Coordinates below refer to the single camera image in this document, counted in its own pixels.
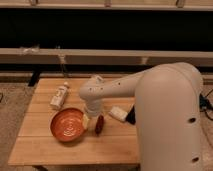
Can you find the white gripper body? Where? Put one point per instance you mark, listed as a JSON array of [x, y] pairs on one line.
[[93, 110]]

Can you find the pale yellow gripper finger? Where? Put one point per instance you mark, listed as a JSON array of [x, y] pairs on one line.
[[85, 121]]

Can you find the dark red pepper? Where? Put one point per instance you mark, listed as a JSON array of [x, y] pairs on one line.
[[99, 124]]

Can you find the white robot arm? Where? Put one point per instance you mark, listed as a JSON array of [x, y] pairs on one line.
[[166, 110]]

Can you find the orange ceramic bowl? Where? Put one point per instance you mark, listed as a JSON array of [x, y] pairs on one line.
[[67, 125]]

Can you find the white rectangular box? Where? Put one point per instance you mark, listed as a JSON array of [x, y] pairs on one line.
[[118, 113]]

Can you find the wooden table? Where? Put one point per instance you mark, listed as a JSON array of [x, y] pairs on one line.
[[35, 145]]

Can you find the white plastic bottle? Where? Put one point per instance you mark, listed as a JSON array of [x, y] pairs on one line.
[[59, 98]]

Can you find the black smartphone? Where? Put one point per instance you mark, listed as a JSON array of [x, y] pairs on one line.
[[131, 116]]

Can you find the grey metal rail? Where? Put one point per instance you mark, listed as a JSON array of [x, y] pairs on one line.
[[111, 57]]

